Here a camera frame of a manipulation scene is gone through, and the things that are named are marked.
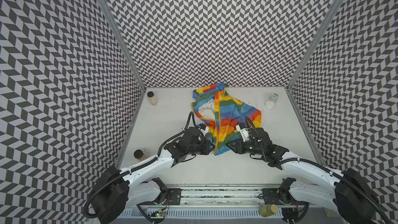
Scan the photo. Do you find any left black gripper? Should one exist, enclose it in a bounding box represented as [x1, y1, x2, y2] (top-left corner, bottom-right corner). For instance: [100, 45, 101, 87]
[186, 138, 217, 155]

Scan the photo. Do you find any rainbow coloured jacket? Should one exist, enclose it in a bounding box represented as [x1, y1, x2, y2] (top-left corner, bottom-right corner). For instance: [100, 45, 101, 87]
[191, 83, 262, 156]

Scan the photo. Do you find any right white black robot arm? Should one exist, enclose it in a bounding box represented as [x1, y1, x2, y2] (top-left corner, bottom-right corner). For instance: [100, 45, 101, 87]
[226, 128, 391, 224]

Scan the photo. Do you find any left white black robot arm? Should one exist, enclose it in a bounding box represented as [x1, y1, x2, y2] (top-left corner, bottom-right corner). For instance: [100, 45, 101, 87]
[83, 124, 215, 224]

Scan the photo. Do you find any white bottle back right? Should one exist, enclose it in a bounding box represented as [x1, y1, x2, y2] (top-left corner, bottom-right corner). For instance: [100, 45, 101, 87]
[265, 93, 278, 110]

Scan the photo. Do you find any black-lid jar front left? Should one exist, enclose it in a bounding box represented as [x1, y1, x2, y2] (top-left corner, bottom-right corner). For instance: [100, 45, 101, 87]
[133, 149, 147, 161]

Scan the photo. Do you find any black-lid jar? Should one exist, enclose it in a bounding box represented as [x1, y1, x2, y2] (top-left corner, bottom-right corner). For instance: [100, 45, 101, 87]
[133, 149, 147, 161]
[147, 91, 158, 106]

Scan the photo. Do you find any black-lid jar back left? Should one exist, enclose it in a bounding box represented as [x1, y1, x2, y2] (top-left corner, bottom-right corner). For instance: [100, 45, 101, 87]
[147, 91, 158, 106]

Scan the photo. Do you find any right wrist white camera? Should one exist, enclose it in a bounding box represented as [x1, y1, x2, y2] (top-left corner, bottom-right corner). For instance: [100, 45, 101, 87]
[235, 123, 250, 142]

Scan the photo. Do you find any aluminium front rail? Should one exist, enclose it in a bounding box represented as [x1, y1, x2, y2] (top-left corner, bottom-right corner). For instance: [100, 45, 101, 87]
[96, 185, 336, 209]

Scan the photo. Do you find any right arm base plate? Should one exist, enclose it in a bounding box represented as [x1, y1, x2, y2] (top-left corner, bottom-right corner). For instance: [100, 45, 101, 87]
[259, 188, 306, 206]

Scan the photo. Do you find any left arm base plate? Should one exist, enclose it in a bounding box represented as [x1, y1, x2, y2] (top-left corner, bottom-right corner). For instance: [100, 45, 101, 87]
[141, 188, 182, 205]

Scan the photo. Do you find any tan-lid jar on rail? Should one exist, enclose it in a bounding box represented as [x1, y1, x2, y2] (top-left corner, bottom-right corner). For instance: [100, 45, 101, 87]
[259, 204, 279, 217]

